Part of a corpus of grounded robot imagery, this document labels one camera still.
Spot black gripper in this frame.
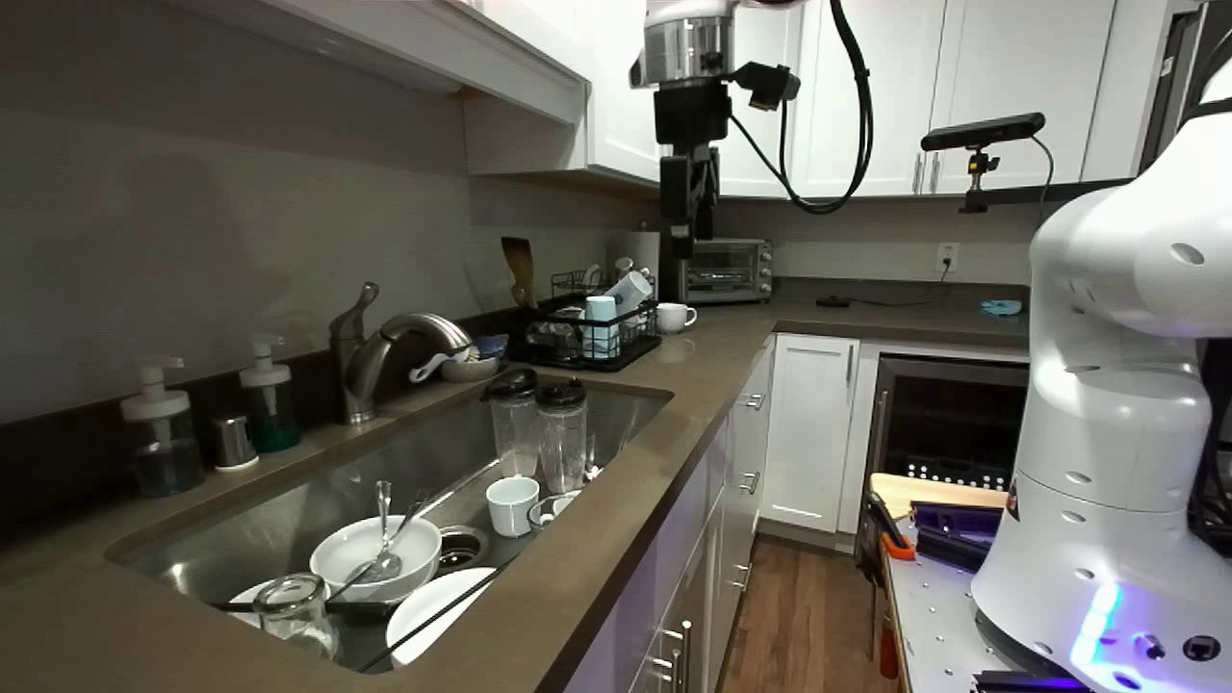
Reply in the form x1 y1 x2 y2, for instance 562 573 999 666
651 82 737 310

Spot steel kitchen faucet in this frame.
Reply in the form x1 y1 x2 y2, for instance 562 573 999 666
329 278 483 433

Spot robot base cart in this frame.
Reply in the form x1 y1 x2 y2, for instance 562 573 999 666
874 547 1232 693

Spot silver toaster oven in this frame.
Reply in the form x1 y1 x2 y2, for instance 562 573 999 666
673 234 779 310

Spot white container in rack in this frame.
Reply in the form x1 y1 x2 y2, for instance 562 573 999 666
609 258 657 319

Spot white mug on counter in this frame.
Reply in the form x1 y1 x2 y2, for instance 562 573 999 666
656 301 706 340

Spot pale blue cup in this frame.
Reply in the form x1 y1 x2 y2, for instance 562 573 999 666
580 292 623 367

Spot black dish rack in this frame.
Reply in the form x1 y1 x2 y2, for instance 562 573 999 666
506 290 668 376

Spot brown wooden board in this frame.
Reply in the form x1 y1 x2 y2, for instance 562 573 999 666
497 231 542 311

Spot clear bottle with black lid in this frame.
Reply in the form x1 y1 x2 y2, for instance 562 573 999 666
530 376 592 500
483 367 542 476

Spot white lower corner cabinet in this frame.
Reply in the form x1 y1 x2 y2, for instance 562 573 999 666
757 330 884 539

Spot round brush holder bowl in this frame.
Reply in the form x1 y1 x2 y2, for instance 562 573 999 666
440 351 506 385

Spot white dish brush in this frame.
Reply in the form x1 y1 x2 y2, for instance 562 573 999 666
403 347 484 388

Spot white mug in sink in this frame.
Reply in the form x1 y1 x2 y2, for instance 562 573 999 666
483 469 551 544

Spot grey lower cabinets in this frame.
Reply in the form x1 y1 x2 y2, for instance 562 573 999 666
555 340 783 693

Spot black undercounter appliance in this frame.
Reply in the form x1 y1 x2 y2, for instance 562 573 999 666
864 351 1032 500

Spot overhead cabinet above sink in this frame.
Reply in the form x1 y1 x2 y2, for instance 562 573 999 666
173 0 596 131

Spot orange black hand tool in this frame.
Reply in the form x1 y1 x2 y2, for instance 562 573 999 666
870 489 923 566

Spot light wooden board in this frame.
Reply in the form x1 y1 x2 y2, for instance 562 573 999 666
866 469 1014 521

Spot white upper cabinets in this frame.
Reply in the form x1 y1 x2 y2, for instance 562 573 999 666
460 0 1207 204

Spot purple plastic tray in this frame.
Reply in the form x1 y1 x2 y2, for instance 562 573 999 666
909 500 1009 571

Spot metal spoon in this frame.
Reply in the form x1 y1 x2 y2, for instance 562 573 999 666
324 476 426 607

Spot white plate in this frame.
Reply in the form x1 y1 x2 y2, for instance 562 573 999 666
383 562 499 674

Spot stainless steel sink basin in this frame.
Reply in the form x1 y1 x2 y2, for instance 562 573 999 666
104 371 678 679

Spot large white bowl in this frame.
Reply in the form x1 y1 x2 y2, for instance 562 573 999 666
304 514 446 607

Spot green soap dispenser white pump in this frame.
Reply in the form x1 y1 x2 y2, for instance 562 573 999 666
235 330 304 457

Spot white plates in sink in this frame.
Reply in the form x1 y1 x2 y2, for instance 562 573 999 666
353 571 499 674

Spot small steel cup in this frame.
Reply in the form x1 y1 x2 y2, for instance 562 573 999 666
208 411 261 476

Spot clear glass jar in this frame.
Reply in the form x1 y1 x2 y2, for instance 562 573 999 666
252 571 343 663

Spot clear soap dispenser white pump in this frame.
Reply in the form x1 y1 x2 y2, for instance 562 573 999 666
117 356 208 500

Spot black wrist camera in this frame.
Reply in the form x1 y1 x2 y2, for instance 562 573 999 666
732 57 806 115

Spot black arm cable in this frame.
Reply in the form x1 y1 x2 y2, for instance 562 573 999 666
721 0 881 221

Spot black stereo camera on stand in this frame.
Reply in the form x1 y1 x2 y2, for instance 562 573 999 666
915 109 1050 221

